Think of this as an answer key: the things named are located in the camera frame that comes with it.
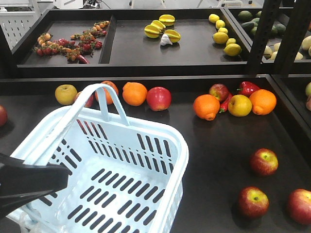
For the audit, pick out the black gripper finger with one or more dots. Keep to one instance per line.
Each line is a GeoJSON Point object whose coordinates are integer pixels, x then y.
{"type": "Point", "coordinates": [21, 184]}

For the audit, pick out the light blue plastic basket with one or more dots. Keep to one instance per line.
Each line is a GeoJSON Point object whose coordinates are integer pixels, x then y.
{"type": "Point", "coordinates": [125, 173]}

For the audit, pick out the red apple far corner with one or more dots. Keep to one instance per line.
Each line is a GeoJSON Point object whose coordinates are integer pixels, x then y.
{"type": "Point", "coordinates": [3, 116]}

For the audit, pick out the yellow apple rear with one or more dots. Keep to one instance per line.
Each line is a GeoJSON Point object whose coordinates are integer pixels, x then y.
{"type": "Point", "coordinates": [65, 94]}

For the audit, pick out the small pink-red apple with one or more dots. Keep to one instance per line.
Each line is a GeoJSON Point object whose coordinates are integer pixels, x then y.
{"type": "Point", "coordinates": [88, 103]}

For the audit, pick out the orange right of pair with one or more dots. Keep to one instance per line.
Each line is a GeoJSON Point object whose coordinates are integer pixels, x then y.
{"type": "Point", "coordinates": [134, 93]}

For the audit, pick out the large red apple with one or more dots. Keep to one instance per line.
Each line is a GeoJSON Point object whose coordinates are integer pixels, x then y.
{"type": "Point", "coordinates": [159, 98]}

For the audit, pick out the orange with navel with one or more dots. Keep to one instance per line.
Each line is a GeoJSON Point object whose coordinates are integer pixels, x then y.
{"type": "Point", "coordinates": [206, 107]}

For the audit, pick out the white garlic bulb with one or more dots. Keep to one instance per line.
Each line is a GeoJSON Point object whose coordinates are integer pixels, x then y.
{"type": "Point", "coordinates": [165, 40]}

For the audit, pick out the upper black produce tray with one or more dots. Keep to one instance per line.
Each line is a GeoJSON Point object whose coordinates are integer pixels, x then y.
{"type": "Point", "coordinates": [127, 51]}

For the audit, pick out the red chili pepper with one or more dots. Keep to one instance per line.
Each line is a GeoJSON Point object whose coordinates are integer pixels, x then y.
{"type": "Point", "coordinates": [224, 105]}

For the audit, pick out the red apple by pepper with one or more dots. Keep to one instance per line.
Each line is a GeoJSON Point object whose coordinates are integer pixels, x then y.
{"type": "Point", "coordinates": [219, 91]}

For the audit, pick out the black wooden produce stand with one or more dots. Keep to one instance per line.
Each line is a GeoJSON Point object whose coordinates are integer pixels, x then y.
{"type": "Point", "coordinates": [220, 151]}

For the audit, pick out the yellow apple by oranges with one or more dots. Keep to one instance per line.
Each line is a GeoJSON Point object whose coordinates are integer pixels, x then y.
{"type": "Point", "coordinates": [239, 106]}

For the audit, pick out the red-green apple left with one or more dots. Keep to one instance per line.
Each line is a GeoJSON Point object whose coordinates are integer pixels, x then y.
{"type": "Point", "coordinates": [252, 202]}

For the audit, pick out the red-green apple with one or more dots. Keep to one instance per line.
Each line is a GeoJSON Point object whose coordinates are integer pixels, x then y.
{"type": "Point", "coordinates": [264, 162]}
{"type": "Point", "coordinates": [252, 202]}

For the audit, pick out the red-green apple upper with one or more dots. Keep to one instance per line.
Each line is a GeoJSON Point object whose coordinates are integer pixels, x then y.
{"type": "Point", "coordinates": [264, 162]}

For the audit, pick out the red bell pepper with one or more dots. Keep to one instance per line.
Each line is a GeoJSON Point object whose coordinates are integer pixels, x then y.
{"type": "Point", "coordinates": [247, 88]}

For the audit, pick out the orange near divider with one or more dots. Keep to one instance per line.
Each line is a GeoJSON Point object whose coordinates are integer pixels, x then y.
{"type": "Point", "coordinates": [263, 102]}

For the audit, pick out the red apple lower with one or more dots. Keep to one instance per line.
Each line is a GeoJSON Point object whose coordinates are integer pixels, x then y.
{"type": "Point", "coordinates": [299, 206]}

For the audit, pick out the pale yellow pear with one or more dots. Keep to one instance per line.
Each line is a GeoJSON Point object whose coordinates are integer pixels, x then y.
{"type": "Point", "coordinates": [308, 94]}

